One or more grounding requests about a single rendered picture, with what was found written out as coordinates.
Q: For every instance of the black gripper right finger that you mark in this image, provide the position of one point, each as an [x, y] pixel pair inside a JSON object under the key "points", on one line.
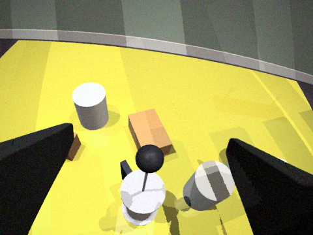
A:
{"points": [[277, 196]]}

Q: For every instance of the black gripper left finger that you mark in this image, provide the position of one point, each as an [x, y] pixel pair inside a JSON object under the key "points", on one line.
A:
{"points": [[29, 166]]}

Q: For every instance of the glass french press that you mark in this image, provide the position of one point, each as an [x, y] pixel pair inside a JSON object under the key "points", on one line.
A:
{"points": [[142, 192]]}

